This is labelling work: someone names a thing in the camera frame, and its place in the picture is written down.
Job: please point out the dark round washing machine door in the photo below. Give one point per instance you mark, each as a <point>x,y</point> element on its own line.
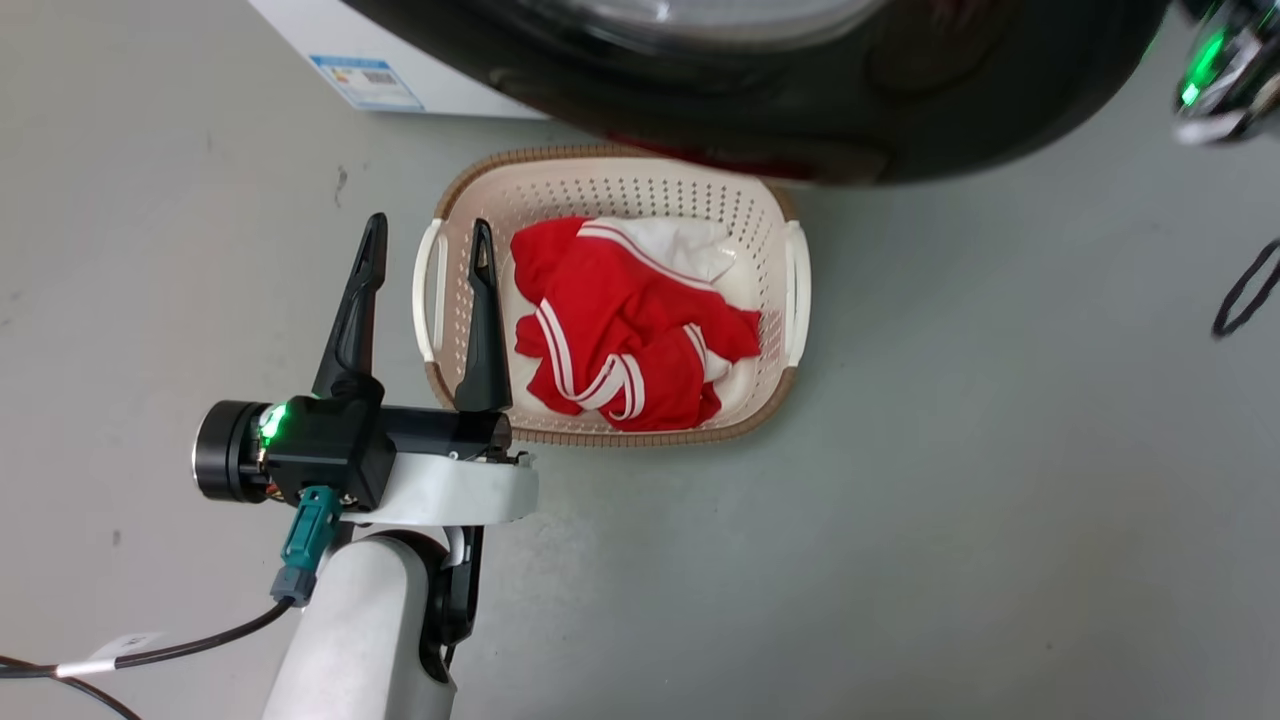
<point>900,90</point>

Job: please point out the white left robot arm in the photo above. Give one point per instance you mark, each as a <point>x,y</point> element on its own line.
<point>350,640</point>

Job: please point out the beige perforated laundry basket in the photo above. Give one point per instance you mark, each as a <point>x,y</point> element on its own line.
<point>620,190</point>

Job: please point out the red garment with white stripes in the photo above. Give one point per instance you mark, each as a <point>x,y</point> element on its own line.
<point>620,330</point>

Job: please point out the white washing machine body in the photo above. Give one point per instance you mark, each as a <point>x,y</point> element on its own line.
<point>300,30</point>

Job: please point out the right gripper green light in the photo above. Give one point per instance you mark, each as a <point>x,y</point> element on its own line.
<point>1225,75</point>

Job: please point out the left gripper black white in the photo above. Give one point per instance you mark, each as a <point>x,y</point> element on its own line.
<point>330,455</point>

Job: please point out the blue white energy label sticker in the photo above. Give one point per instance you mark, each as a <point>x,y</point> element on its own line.
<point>366,82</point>

